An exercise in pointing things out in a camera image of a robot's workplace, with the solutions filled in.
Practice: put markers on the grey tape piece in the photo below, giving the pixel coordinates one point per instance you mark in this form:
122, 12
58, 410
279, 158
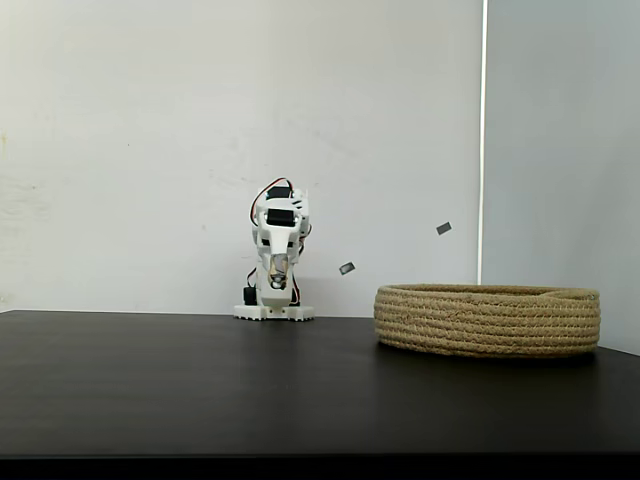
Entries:
347, 268
444, 228

